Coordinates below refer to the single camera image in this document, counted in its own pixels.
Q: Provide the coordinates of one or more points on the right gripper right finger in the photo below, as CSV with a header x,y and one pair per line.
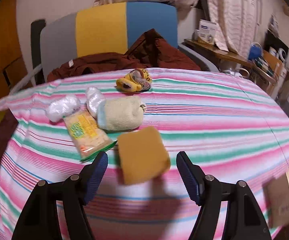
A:
x,y
244,218

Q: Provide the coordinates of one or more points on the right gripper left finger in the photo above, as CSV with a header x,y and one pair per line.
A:
x,y
39,217

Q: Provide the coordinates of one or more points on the yellow green cracker packet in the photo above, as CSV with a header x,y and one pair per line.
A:
x,y
87,137

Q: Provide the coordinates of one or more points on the cream sock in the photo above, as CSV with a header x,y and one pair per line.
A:
x,y
121,114

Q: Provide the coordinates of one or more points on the yellow striped sock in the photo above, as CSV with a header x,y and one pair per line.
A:
x,y
138,80

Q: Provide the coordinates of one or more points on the brown kraft paper box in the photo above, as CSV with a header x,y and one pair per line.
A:
x,y
278,193

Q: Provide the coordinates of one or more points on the white plastic wrapped ball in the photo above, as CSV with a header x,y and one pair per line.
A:
x,y
63,107

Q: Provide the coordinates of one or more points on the wooden wardrobe panels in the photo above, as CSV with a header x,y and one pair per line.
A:
x,y
12,66

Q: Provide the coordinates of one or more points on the wooden side desk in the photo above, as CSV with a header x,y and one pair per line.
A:
x,y
229,56

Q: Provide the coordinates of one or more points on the white blue product box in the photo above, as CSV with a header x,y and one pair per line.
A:
x,y
207,31

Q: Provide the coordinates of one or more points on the black rolled mat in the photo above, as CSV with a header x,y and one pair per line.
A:
x,y
36,29

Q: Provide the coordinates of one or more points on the maroon red garment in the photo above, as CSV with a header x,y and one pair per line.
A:
x,y
150,50

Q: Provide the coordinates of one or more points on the grey yellow blue chair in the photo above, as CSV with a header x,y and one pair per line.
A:
x,y
111,28

